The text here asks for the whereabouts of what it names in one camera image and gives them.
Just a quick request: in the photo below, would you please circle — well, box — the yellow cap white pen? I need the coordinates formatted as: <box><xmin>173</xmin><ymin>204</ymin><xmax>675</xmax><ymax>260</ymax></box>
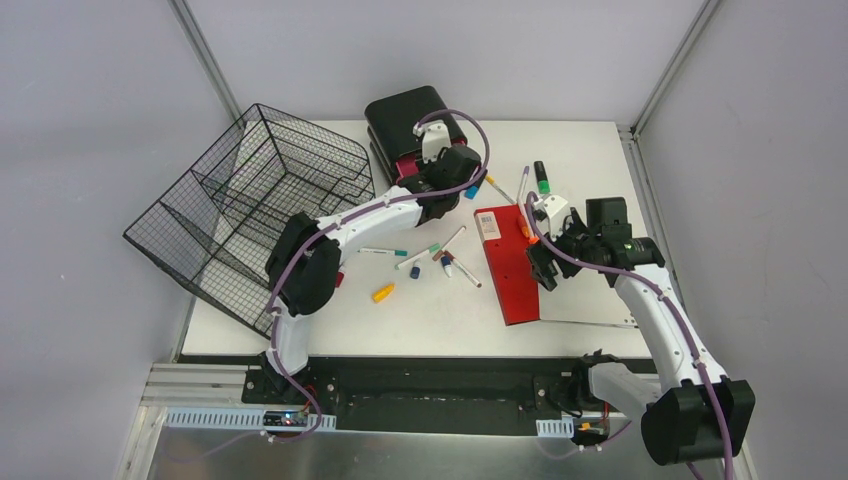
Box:
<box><xmin>485</xmin><ymin>175</ymin><xmax>516</xmax><ymax>204</ymax></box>

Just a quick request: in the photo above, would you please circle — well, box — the black wire mesh tray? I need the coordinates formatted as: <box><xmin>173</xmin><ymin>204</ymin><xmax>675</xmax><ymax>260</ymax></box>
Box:
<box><xmin>123</xmin><ymin>103</ymin><xmax>375</xmax><ymax>337</ymax></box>

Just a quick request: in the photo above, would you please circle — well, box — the white binder cover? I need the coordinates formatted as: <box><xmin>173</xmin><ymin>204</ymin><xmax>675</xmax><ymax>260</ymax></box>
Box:
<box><xmin>533</xmin><ymin>218</ymin><xmax>635</xmax><ymax>328</ymax></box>

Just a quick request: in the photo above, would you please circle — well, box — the brown cap white marker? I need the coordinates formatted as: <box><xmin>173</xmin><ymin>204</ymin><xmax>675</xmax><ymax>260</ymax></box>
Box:
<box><xmin>432</xmin><ymin>225</ymin><xmax>467</xmax><ymax>261</ymax></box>

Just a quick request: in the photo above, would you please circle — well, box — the purple cap white pen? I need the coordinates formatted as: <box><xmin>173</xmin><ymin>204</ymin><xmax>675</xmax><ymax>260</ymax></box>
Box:
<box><xmin>515</xmin><ymin>165</ymin><xmax>530</xmax><ymax>205</ymax></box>

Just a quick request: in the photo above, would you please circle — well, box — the white cable duct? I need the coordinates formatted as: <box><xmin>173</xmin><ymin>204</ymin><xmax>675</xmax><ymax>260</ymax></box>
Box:
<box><xmin>535</xmin><ymin>417</ymin><xmax>574</xmax><ymax>439</ymax></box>
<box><xmin>163</xmin><ymin>407</ymin><xmax>337</xmax><ymax>433</ymax></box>

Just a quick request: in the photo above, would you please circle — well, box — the yellow orange marker cap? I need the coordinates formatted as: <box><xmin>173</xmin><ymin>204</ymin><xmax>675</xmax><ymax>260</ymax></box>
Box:
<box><xmin>371</xmin><ymin>283</ymin><xmax>395</xmax><ymax>304</ymax></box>

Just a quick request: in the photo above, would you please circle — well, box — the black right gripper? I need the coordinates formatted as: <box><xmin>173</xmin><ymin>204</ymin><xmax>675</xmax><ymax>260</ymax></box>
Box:
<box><xmin>525</xmin><ymin>208</ymin><xmax>600</xmax><ymax>291</ymax></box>

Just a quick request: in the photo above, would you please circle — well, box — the white cable duct left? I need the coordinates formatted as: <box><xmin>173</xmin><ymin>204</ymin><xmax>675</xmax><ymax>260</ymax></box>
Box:
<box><xmin>163</xmin><ymin>407</ymin><xmax>337</xmax><ymax>433</ymax></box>

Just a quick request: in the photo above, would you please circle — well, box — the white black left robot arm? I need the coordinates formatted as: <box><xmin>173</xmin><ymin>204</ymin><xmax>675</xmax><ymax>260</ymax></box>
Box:
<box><xmin>265</xmin><ymin>144</ymin><xmax>490</xmax><ymax>405</ymax></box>

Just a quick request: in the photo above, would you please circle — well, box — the blue marker cap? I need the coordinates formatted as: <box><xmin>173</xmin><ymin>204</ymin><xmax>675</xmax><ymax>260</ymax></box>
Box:
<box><xmin>464</xmin><ymin>185</ymin><xmax>479</xmax><ymax>200</ymax></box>

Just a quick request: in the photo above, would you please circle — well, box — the black drawer cabinet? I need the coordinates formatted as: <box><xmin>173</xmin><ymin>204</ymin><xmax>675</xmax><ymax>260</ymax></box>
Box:
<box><xmin>364</xmin><ymin>85</ymin><xmax>467</xmax><ymax>187</ymax></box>

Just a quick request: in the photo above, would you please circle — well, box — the red brown white marker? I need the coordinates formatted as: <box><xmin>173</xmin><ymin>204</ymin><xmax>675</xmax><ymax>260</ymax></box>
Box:
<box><xmin>444</xmin><ymin>250</ymin><xmax>482</xmax><ymax>288</ymax></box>

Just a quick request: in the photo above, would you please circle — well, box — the green cap white marker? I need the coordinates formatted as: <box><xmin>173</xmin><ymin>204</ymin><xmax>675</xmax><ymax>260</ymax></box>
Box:
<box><xmin>395</xmin><ymin>243</ymin><xmax>441</xmax><ymax>270</ymax></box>

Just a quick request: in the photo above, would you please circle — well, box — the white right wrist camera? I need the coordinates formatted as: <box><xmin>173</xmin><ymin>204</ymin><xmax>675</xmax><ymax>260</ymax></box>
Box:
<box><xmin>531</xmin><ymin>194</ymin><xmax>571</xmax><ymax>232</ymax></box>

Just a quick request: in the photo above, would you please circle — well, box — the white cable duct right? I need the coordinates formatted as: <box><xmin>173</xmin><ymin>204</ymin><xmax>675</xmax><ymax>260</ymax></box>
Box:
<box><xmin>535</xmin><ymin>417</ymin><xmax>574</xmax><ymax>439</ymax></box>

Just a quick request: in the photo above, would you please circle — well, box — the teal cap white marker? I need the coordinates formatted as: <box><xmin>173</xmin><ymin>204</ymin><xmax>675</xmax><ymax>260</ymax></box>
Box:
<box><xmin>358</xmin><ymin>247</ymin><xmax>409</xmax><ymax>257</ymax></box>

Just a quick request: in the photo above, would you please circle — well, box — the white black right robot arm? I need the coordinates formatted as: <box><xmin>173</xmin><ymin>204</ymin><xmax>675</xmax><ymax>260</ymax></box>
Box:
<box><xmin>523</xmin><ymin>192</ymin><xmax>756</xmax><ymax>478</ymax></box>

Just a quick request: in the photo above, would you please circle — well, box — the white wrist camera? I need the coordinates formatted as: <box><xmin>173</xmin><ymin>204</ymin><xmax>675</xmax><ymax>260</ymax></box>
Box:
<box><xmin>531</xmin><ymin>194</ymin><xmax>571</xmax><ymax>232</ymax></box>
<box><xmin>413</xmin><ymin>120</ymin><xmax>452</xmax><ymax>164</ymax></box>

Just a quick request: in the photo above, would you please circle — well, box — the pink drawer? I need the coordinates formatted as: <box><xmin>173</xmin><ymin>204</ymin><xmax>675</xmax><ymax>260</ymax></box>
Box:
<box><xmin>395</xmin><ymin>156</ymin><xmax>419</xmax><ymax>183</ymax></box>

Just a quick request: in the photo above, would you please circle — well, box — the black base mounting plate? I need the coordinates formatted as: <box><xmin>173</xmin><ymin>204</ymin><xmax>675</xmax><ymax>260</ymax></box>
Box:
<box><xmin>241</xmin><ymin>357</ymin><xmax>583</xmax><ymax>436</ymax></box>

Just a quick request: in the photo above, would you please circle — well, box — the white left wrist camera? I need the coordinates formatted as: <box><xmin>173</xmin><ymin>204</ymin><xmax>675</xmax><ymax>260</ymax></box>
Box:
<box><xmin>413</xmin><ymin>120</ymin><xmax>452</xmax><ymax>164</ymax></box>

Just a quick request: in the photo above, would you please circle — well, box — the red binder folder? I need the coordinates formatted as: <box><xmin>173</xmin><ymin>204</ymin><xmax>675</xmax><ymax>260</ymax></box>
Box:
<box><xmin>474</xmin><ymin>205</ymin><xmax>541</xmax><ymax>326</ymax></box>

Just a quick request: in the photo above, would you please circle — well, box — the green black highlighter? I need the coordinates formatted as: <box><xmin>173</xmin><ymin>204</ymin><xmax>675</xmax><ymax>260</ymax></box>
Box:
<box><xmin>533</xmin><ymin>160</ymin><xmax>550</xmax><ymax>195</ymax></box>

